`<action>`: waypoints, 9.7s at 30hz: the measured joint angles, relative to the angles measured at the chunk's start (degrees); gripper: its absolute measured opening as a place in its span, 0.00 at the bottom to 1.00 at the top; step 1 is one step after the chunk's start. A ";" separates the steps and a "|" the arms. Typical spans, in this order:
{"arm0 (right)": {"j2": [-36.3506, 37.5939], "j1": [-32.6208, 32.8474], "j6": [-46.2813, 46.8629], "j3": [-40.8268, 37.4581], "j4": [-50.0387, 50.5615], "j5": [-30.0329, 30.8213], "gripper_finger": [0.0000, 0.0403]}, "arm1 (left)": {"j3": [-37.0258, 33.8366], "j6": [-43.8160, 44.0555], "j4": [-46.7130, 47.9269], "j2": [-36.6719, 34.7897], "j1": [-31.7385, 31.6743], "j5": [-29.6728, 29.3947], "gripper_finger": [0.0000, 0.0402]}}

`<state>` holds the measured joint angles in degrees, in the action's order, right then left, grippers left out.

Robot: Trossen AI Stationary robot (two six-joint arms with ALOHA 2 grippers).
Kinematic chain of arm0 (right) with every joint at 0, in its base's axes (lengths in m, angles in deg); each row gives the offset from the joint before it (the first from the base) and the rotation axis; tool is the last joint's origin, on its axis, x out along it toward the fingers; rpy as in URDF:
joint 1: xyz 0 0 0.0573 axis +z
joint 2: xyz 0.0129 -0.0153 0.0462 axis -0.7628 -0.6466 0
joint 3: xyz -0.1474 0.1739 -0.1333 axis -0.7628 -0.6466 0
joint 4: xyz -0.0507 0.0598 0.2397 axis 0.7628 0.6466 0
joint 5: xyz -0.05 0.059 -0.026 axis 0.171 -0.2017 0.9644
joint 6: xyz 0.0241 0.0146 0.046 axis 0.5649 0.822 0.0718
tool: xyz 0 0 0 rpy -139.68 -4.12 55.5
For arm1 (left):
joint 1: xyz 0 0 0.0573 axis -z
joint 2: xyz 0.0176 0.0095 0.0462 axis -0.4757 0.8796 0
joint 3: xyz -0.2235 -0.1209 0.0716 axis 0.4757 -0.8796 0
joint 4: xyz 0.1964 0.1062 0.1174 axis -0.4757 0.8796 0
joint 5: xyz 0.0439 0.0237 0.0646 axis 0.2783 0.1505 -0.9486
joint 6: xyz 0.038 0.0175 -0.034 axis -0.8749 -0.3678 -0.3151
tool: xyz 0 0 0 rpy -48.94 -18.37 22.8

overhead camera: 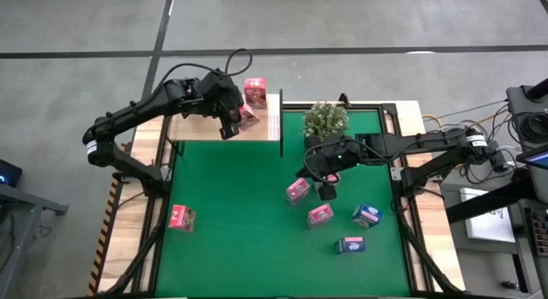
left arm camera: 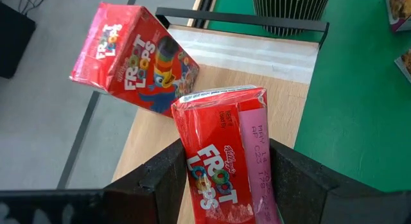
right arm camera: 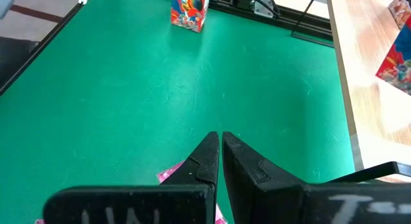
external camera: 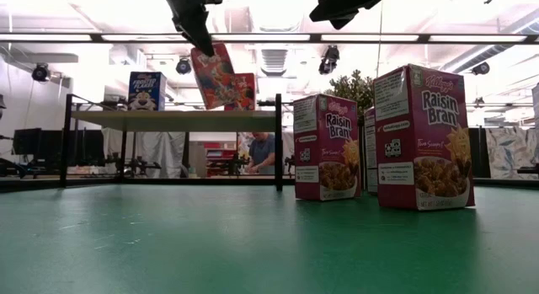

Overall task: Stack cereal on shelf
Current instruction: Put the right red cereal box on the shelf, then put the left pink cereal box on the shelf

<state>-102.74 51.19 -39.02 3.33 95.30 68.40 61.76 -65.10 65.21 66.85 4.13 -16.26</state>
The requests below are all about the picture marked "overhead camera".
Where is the tablet with blue screen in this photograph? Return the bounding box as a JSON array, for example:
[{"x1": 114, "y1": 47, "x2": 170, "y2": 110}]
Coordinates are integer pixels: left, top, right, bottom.
[{"x1": 515, "y1": 143, "x2": 548, "y2": 171}]

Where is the black power brick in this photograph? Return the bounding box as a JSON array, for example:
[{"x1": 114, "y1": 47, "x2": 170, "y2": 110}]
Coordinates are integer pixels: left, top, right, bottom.
[{"x1": 487, "y1": 141, "x2": 510, "y2": 172}]

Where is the black table frame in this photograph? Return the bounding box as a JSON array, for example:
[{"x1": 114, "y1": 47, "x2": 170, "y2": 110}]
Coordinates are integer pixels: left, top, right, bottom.
[{"x1": 87, "y1": 93, "x2": 468, "y2": 299}]

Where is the grey equipment stand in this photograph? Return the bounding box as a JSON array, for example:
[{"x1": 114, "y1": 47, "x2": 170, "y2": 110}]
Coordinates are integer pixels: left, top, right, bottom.
[{"x1": 506, "y1": 78, "x2": 548, "y2": 152}]

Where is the backlit keyboard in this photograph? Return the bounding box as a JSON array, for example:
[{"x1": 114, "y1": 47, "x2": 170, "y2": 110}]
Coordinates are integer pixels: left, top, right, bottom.
[{"x1": 524, "y1": 206, "x2": 548, "y2": 258}]

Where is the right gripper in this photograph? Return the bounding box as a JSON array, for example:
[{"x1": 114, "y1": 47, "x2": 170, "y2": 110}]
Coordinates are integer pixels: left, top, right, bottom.
[{"x1": 307, "y1": 134, "x2": 373, "y2": 202}]

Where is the grey side table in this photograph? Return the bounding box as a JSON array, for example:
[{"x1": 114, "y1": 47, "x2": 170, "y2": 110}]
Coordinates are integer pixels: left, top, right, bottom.
[{"x1": 440, "y1": 178, "x2": 548, "y2": 299}]

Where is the Frosted Flakes cereal box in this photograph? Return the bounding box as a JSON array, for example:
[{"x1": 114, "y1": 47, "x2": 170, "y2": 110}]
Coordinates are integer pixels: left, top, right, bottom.
[
  {"x1": 334, "y1": 236, "x2": 367, "y2": 255},
  {"x1": 350, "y1": 203, "x2": 384, "y2": 230}
]

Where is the potted plant in striped pot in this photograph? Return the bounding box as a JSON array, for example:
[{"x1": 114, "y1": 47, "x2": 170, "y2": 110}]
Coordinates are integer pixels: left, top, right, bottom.
[{"x1": 301, "y1": 100, "x2": 351, "y2": 150}]

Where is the wooden shelf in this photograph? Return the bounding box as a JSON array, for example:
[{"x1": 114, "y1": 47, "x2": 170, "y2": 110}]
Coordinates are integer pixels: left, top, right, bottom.
[{"x1": 169, "y1": 93, "x2": 283, "y2": 142}]

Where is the green table mat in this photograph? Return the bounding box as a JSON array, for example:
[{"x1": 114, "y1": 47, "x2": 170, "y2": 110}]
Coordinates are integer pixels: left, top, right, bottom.
[{"x1": 154, "y1": 110, "x2": 412, "y2": 298}]

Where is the dark device with blue light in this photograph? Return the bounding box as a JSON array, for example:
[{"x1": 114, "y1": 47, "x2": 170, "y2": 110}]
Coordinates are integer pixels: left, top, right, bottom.
[{"x1": 0, "y1": 158, "x2": 23, "y2": 188}]

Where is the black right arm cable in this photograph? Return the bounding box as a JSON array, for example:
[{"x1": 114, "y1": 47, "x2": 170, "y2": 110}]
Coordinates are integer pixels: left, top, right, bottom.
[{"x1": 301, "y1": 135, "x2": 386, "y2": 184}]

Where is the white sheet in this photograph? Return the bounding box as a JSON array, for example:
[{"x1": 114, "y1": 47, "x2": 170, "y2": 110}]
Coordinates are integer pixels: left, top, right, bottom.
[{"x1": 460, "y1": 187, "x2": 517, "y2": 244}]

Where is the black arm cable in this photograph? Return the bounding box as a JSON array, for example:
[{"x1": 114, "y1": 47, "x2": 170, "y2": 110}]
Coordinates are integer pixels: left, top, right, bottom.
[
  {"x1": 162, "y1": 48, "x2": 253, "y2": 94},
  {"x1": 301, "y1": 135, "x2": 386, "y2": 184}
]

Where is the grey metal desk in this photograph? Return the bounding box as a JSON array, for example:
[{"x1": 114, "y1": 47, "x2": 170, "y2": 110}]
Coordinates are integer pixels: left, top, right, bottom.
[{"x1": 0, "y1": 182, "x2": 69, "y2": 291}]

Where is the Froot Loops cereal box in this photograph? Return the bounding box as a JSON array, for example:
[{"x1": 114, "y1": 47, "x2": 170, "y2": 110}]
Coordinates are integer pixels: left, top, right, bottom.
[
  {"x1": 237, "y1": 104, "x2": 261, "y2": 132},
  {"x1": 168, "y1": 203, "x2": 198, "y2": 234},
  {"x1": 243, "y1": 77, "x2": 268, "y2": 111}
]

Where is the yellow black hazard tape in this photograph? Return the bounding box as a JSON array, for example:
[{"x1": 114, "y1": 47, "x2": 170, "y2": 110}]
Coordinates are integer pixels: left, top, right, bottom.
[{"x1": 87, "y1": 176, "x2": 121, "y2": 296}]

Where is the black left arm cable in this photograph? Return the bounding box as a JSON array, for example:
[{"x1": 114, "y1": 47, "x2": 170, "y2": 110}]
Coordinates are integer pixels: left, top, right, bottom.
[{"x1": 162, "y1": 48, "x2": 253, "y2": 94}]

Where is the black beam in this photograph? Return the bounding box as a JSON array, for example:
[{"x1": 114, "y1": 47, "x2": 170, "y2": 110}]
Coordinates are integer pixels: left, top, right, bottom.
[{"x1": 444, "y1": 168, "x2": 548, "y2": 225}]

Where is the orange cable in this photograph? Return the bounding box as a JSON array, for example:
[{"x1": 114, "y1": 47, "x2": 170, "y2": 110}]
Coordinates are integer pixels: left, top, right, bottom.
[{"x1": 421, "y1": 99, "x2": 510, "y2": 125}]

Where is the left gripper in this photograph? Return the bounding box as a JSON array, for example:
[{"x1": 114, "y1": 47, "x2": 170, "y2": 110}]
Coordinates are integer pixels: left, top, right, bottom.
[{"x1": 204, "y1": 71, "x2": 248, "y2": 141}]

